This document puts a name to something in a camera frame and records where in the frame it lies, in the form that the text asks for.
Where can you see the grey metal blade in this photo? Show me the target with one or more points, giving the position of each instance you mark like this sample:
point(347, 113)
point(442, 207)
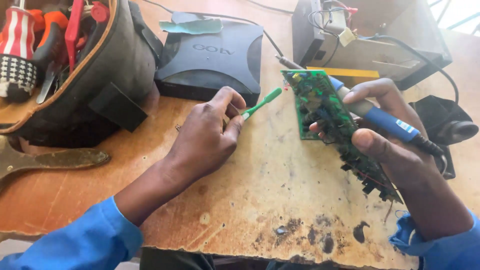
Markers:
point(48, 84)

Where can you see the black cloth pouch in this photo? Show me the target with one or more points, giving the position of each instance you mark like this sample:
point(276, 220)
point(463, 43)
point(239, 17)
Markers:
point(442, 120)

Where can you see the person's right hand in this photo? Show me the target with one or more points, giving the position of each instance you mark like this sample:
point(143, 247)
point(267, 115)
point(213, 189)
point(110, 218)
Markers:
point(397, 161)

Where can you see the red round cap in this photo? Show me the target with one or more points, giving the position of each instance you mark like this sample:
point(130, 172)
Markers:
point(99, 12)

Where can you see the window bars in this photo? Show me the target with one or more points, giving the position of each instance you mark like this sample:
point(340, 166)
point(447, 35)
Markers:
point(455, 15)

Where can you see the black set-top box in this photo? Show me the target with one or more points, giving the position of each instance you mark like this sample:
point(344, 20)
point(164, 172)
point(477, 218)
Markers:
point(210, 63)

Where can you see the black open device chassis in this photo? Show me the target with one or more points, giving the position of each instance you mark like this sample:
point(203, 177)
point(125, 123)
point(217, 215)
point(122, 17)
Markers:
point(375, 41)

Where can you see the black tool bag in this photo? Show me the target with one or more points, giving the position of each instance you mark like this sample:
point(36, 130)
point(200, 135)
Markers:
point(112, 63)

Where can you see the green circuit board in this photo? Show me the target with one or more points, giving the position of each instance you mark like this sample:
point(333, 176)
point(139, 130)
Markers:
point(322, 108)

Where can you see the green toothbrush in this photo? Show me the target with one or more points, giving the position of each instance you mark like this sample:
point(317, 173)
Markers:
point(262, 103)

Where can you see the red plastic tool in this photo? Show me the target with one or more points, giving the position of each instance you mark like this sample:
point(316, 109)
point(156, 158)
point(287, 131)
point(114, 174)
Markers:
point(74, 33)

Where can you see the yellow strip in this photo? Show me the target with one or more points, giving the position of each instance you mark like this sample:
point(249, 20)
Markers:
point(343, 72)

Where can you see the person's left hand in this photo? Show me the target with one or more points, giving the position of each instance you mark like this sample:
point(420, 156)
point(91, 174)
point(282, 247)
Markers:
point(198, 142)

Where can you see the teal paper scrap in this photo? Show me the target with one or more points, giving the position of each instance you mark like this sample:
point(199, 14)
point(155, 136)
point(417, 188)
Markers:
point(191, 25)

